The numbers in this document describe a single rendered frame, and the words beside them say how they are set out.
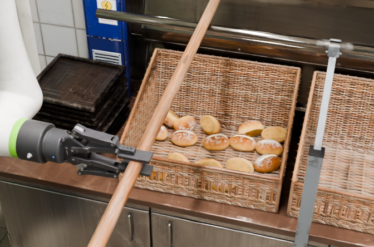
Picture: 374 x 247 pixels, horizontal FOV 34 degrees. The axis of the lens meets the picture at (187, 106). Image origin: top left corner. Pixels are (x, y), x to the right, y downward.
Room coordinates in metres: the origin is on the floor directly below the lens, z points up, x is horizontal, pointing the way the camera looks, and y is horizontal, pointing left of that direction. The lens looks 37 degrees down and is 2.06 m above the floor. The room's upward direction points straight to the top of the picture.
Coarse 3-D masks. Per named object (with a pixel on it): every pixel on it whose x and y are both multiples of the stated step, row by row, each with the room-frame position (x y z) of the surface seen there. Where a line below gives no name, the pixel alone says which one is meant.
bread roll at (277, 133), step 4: (268, 128) 1.72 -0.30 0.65; (272, 128) 1.72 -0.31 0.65; (276, 128) 1.73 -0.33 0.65; (280, 128) 1.73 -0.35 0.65; (264, 132) 1.70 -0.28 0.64; (268, 132) 1.70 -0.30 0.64; (272, 132) 1.71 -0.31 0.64; (276, 132) 1.71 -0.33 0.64; (280, 132) 1.71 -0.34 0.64; (284, 132) 1.71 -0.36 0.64; (264, 136) 1.69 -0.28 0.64; (268, 136) 1.69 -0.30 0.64; (272, 136) 1.69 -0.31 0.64; (276, 136) 1.69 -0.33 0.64; (280, 136) 1.69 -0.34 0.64; (284, 136) 1.70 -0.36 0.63; (276, 140) 1.68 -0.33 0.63; (280, 140) 1.69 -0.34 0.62
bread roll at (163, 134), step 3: (162, 126) 1.74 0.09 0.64; (162, 129) 1.73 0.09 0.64; (165, 129) 1.74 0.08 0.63; (159, 132) 1.72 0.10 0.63; (162, 132) 1.72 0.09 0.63; (165, 132) 1.72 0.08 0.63; (159, 135) 1.71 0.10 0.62; (162, 135) 1.71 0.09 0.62; (165, 135) 1.72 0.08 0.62; (156, 138) 1.71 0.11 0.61; (159, 138) 1.71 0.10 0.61; (162, 138) 1.71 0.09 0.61; (165, 138) 1.72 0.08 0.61
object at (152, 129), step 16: (208, 16) 1.56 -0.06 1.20; (192, 48) 1.39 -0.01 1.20; (176, 80) 1.24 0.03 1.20; (160, 112) 1.11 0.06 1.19; (160, 128) 1.08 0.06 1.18; (144, 144) 1.00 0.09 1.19; (128, 176) 0.90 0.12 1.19; (128, 192) 0.87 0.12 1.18; (112, 208) 0.82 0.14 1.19; (112, 224) 0.78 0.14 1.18; (96, 240) 0.74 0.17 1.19
